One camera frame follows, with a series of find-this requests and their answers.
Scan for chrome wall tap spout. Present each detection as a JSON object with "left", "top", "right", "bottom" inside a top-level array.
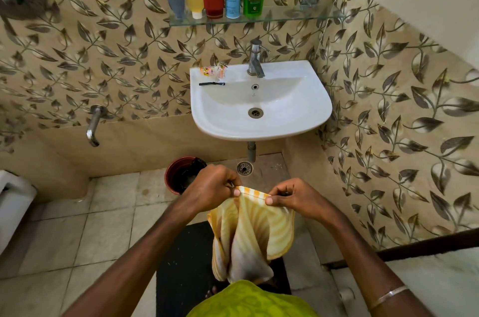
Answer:
[{"left": 86, "top": 104, "right": 108, "bottom": 148}]

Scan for yellow striped towel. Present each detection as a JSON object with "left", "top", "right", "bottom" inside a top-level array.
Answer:
[{"left": 207, "top": 186, "right": 296, "bottom": 286}]

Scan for yellow-green garment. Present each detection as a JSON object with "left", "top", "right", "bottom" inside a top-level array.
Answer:
[{"left": 186, "top": 280, "right": 319, "bottom": 317}]

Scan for person's left hand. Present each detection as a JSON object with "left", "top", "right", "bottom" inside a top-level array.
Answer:
[{"left": 182, "top": 164, "right": 242, "bottom": 215}]

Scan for white wall-mounted wash basin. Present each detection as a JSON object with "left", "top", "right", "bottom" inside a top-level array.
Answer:
[{"left": 189, "top": 60, "right": 333, "bottom": 142}]

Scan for glass wall shelf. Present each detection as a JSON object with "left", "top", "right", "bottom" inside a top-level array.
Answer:
[{"left": 168, "top": 4, "right": 345, "bottom": 27}]

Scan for dark wooden door threshold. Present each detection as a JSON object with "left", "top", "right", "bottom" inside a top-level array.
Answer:
[{"left": 322, "top": 237, "right": 479, "bottom": 270}]

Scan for dark red bucket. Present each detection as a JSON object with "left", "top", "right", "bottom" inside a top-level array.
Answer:
[{"left": 164, "top": 157, "right": 207, "bottom": 195}]

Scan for person's right hand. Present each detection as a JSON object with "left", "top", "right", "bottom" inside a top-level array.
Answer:
[{"left": 265, "top": 178, "right": 334, "bottom": 225}]

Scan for small orange sachets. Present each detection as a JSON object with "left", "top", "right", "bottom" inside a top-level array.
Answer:
[{"left": 199, "top": 63, "right": 228, "bottom": 80}]

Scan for silver bangle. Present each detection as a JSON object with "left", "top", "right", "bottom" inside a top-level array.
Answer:
[{"left": 369, "top": 285, "right": 410, "bottom": 311}]

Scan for person's left forearm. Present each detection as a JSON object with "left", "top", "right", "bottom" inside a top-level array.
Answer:
[{"left": 62, "top": 199, "right": 204, "bottom": 317}]

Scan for black floor mat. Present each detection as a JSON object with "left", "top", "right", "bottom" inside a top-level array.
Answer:
[{"left": 156, "top": 221, "right": 292, "bottom": 317}]

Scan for person's right forearm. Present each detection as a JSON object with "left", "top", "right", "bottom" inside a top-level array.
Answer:
[{"left": 316, "top": 206, "right": 436, "bottom": 317}]

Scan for white toilet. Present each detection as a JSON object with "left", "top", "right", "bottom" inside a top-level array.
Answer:
[{"left": 0, "top": 169, "right": 37, "bottom": 255}]

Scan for chrome basin faucet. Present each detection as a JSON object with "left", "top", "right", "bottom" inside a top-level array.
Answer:
[{"left": 247, "top": 38, "right": 271, "bottom": 78}]

